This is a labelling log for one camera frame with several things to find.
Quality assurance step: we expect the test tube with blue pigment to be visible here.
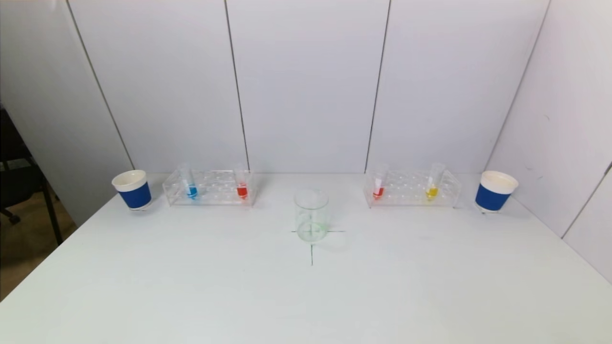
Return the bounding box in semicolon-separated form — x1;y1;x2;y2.
179;163;199;200

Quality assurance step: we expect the test tube with yellow pigment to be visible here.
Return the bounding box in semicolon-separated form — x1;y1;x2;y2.
426;162;446;201

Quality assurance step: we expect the test tube with red pigment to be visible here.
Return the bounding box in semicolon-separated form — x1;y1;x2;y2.
372;163;390;200
233;164;250;200

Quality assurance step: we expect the black office chair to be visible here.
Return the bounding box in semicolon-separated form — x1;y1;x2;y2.
0;103;64;247

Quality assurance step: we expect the clear glass beaker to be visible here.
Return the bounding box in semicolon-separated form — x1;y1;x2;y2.
294;189;330;243

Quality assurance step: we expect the clear acrylic test tube rack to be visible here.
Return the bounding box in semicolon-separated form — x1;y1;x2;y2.
363;170;463;208
163;170;256;207

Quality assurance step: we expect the white paper cup blue sleeve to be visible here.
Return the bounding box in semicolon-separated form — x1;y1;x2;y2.
475;171;519;214
111;170;153;211

